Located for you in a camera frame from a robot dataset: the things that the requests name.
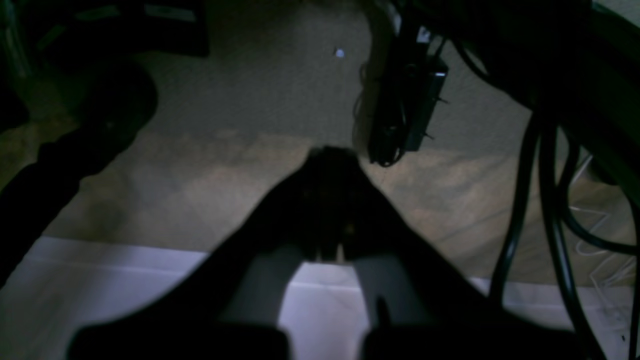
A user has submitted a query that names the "black power adapter box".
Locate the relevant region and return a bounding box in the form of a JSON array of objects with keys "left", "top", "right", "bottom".
[{"left": 367, "top": 23, "right": 450, "bottom": 167}]

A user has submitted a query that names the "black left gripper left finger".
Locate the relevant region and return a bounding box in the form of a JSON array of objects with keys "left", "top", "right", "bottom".
[{"left": 67, "top": 147, "right": 341, "bottom": 360}]

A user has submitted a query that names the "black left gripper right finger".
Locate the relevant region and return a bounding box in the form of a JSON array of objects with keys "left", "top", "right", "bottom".
[{"left": 330, "top": 148, "right": 589, "bottom": 360}]

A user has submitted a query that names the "black cable bundle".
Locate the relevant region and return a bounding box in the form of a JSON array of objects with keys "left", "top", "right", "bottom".
[{"left": 487, "top": 115, "right": 640, "bottom": 360}]

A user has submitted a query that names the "white sheet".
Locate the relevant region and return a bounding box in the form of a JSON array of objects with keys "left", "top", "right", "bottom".
[{"left": 0, "top": 236, "right": 640, "bottom": 360}]

